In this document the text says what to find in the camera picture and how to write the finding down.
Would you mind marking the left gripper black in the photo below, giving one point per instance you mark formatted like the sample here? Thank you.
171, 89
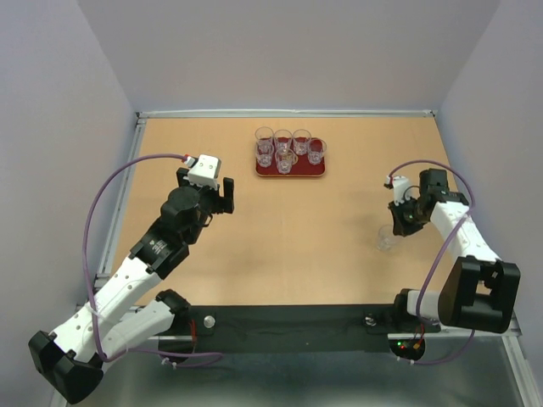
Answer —
222, 204

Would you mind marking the aluminium frame rail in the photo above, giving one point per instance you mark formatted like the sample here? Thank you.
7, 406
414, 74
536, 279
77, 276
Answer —
452, 368
284, 113
125, 182

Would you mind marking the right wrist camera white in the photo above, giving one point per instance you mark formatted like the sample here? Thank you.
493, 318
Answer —
401, 187

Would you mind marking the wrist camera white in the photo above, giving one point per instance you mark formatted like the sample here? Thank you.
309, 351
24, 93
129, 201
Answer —
205, 168
401, 187

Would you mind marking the clear glass cluster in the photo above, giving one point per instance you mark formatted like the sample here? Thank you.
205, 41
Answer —
285, 159
387, 239
301, 140

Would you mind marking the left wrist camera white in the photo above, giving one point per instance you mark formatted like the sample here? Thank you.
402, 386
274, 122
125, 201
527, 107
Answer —
205, 168

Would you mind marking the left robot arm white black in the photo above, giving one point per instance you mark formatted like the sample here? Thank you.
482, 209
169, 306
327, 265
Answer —
74, 356

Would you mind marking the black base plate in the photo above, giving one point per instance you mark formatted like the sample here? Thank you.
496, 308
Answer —
283, 329

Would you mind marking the clear glass cluster front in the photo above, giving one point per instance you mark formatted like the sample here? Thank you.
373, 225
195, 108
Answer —
285, 159

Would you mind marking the red lacquer tray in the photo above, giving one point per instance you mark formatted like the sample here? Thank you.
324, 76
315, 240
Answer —
301, 169

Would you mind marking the aluminium frame rail back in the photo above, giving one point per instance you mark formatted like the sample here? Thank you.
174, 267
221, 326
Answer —
284, 113

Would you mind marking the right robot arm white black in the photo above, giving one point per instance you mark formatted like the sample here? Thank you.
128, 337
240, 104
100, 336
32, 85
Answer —
480, 291

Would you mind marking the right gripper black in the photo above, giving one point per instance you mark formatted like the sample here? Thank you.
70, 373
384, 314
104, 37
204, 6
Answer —
400, 226

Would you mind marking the aluminium frame rail front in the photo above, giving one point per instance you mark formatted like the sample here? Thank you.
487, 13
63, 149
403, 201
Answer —
452, 368

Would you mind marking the aluminium frame rail left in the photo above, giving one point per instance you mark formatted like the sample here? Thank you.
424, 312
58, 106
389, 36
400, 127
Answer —
125, 182

